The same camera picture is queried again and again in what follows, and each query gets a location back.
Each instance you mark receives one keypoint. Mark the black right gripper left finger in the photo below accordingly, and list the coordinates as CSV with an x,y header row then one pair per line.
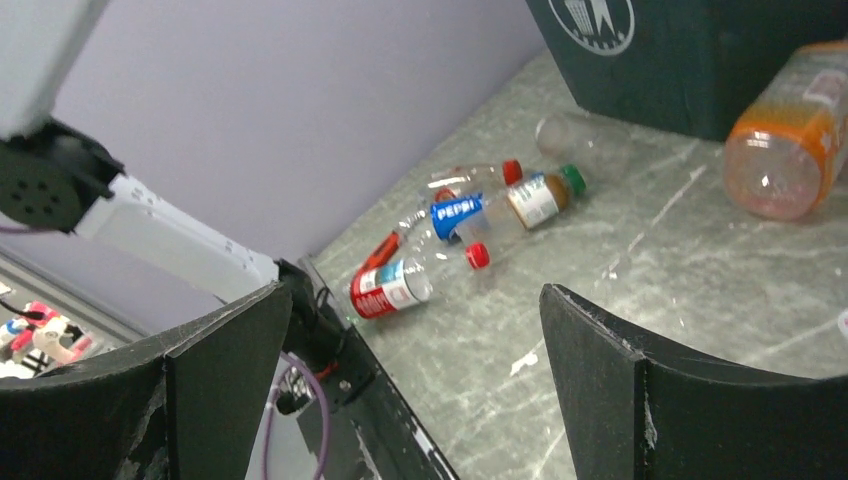
x,y
183,404

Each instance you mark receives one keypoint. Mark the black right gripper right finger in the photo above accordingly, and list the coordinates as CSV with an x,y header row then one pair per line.
x,y
638,405

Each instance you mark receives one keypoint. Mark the clear bottle red cap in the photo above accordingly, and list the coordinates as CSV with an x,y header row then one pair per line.
x,y
413,280

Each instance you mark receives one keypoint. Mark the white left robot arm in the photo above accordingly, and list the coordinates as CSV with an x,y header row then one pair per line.
x,y
55,178

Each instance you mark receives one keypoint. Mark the clear bottle near bin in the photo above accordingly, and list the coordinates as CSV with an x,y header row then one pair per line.
x,y
599,146

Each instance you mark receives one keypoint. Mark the dark green trash bin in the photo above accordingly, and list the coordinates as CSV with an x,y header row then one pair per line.
x,y
684,66

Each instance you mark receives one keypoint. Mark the white label green cap bottle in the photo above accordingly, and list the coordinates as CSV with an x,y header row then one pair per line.
x,y
509,215

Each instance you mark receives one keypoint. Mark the pepsi bottle left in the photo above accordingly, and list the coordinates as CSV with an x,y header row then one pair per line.
x,y
428,222

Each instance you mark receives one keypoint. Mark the small red cap bottle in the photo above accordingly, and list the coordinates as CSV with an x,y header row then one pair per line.
x,y
465,180

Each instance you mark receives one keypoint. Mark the tall orange drink bottle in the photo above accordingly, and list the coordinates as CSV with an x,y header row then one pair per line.
x,y
785,152

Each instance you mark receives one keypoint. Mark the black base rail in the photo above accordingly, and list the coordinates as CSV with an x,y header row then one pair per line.
x,y
349,411

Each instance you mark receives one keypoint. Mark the red handled adjustable wrench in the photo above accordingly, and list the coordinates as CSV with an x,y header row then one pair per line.
x,y
383,253

